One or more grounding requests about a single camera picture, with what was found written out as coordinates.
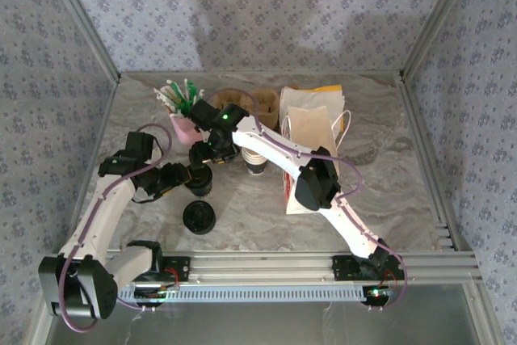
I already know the black sleeved paper coffee cup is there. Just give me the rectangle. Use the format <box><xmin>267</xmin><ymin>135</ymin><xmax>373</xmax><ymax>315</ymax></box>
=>
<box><xmin>186</xmin><ymin>178</ymin><xmax>214</xmax><ymax>198</ymax></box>

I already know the stack of paper cups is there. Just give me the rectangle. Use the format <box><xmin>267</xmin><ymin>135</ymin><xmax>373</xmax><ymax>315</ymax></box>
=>
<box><xmin>241</xmin><ymin>145</ymin><xmax>271</xmax><ymax>177</ymax></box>

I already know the white flower print paper bag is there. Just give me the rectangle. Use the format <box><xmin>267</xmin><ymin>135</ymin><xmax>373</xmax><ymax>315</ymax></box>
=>
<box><xmin>280</xmin><ymin>104</ymin><xmax>353</xmax><ymax>216</ymax></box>

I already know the stack of black lids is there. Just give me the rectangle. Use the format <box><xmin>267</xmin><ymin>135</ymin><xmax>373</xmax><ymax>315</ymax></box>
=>
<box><xmin>181</xmin><ymin>198</ymin><xmax>217</xmax><ymax>236</ymax></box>

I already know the pink straw holder cup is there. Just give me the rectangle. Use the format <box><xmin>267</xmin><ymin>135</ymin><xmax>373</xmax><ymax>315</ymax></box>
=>
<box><xmin>169</xmin><ymin>112</ymin><xmax>203</xmax><ymax>145</ymax></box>

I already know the green wrapped straw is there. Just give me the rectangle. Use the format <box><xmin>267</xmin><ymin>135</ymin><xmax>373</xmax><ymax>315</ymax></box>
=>
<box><xmin>187</xmin><ymin>82</ymin><xmax>205</xmax><ymax>106</ymax></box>
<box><xmin>168</xmin><ymin>80</ymin><xmax>185</xmax><ymax>103</ymax></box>

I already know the brown pulp cup carrier stack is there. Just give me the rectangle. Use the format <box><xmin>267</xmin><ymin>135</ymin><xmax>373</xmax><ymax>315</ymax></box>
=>
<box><xmin>212</xmin><ymin>88</ymin><xmax>281</xmax><ymax>131</ymax></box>

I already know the brown paper straw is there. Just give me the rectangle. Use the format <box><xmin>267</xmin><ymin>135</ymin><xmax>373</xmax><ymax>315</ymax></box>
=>
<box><xmin>161</xmin><ymin>94</ymin><xmax>181</xmax><ymax>114</ymax></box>

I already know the small circuit board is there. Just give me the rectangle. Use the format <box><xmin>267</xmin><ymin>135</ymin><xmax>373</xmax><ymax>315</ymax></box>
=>
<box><xmin>362</xmin><ymin>284</ymin><xmax>395</xmax><ymax>306</ymax></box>
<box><xmin>134</xmin><ymin>284</ymin><xmax>181</xmax><ymax>306</ymax></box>

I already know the yellow paper sheet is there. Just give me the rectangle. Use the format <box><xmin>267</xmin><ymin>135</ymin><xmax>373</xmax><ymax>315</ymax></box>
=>
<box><xmin>311</xmin><ymin>84</ymin><xmax>347</xmax><ymax>98</ymax></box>

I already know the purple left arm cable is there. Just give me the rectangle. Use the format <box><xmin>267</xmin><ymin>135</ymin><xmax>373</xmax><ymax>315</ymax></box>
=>
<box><xmin>58</xmin><ymin>122</ymin><xmax>174</xmax><ymax>333</ymax></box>

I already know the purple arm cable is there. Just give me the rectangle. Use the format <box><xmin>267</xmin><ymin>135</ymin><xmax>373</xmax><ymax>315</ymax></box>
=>
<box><xmin>204</xmin><ymin>88</ymin><xmax>409</xmax><ymax>313</ymax></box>
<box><xmin>58</xmin><ymin>122</ymin><xmax>174</xmax><ymax>333</ymax></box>

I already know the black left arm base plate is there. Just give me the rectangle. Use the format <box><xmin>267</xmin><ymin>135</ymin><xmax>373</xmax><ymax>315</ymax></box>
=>
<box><xmin>155</xmin><ymin>255</ymin><xmax>191</xmax><ymax>282</ymax></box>

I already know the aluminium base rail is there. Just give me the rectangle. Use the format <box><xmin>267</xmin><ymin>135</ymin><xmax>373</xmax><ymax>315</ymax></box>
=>
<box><xmin>107</xmin><ymin>250</ymin><xmax>484</xmax><ymax>285</ymax></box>

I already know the grey slotted cable duct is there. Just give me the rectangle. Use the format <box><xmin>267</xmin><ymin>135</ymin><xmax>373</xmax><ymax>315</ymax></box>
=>
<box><xmin>116</xmin><ymin>284</ymin><xmax>367</xmax><ymax>304</ymax></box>

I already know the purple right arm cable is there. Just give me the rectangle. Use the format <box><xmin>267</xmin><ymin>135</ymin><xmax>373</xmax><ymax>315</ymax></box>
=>
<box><xmin>204</xmin><ymin>88</ymin><xmax>409</xmax><ymax>313</ymax></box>

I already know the aluminium frame post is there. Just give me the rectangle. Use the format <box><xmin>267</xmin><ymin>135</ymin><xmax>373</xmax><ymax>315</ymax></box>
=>
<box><xmin>399</xmin><ymin>0</ymin><xmax>481</xmax><ymax>79</ymax></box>
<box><xmin>40</xmin><ymin>0</ymin><xmax>122</xmax><ymax>82</ymax></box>

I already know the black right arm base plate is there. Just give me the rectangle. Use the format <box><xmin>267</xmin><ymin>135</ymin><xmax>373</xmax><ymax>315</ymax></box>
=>
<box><xmin>331</xmin><ymin>255</ymin><xmax>406</xmax><ymax>282</ymax></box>

